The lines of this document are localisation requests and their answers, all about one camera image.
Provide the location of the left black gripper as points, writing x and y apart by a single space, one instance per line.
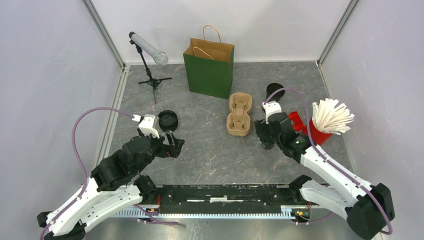
175 147

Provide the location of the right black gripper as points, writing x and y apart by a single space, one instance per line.
261 126

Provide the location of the green paper bag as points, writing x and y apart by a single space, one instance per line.
209 66

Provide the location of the black paper coffee cup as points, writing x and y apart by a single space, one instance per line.
265 144

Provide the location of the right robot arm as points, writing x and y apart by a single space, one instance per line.
367 208

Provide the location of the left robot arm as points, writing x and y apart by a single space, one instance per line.
114 184

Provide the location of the stack of black lids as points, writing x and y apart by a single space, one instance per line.
168 120

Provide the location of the cardboard cup carrier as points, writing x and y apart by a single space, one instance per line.
238 121

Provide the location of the black tripod stand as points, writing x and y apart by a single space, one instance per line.
153 82

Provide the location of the grey tube on stand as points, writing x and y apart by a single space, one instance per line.
143 46

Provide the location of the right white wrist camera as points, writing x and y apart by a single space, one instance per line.
270 108

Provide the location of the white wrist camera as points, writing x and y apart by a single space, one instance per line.
147 125
270 108

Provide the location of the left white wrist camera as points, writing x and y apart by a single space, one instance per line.
147 125

